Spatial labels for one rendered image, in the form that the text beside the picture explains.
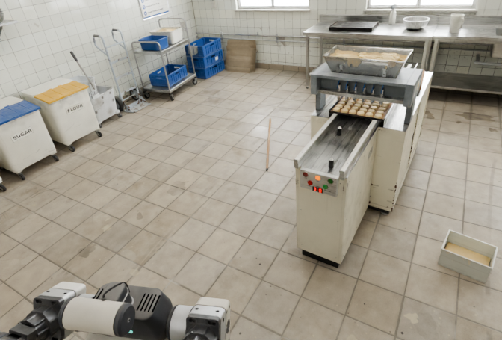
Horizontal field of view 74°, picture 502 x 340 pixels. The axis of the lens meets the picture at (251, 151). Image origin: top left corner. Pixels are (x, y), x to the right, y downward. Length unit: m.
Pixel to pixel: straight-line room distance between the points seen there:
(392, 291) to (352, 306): 0.30
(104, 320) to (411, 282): 2.16
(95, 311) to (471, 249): 2.56
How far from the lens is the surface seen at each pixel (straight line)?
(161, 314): 1.00
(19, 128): 4.44
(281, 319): 2.41
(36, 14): 5.23
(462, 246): 2.96
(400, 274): 2.71
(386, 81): 2.50
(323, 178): 2.07
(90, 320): 0.91
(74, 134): 4.79
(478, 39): 4.91
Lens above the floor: 2.05
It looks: 32 degrees down
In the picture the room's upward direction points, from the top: 6 degrees counter-clockwise
